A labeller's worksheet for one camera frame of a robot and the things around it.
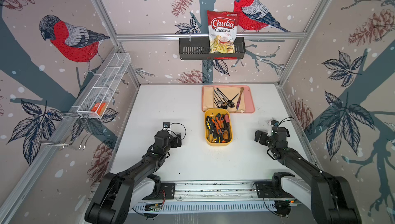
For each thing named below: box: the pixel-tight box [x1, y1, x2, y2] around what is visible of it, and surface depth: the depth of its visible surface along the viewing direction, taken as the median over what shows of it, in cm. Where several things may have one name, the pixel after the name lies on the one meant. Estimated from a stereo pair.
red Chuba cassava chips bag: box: [206, 10, 240, 55], surface depth 85 cm
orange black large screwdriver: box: [214, 113, 225, 135], surface depth 96 cm
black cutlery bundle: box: [213, 87, 240, 110], surface depth 112 cm
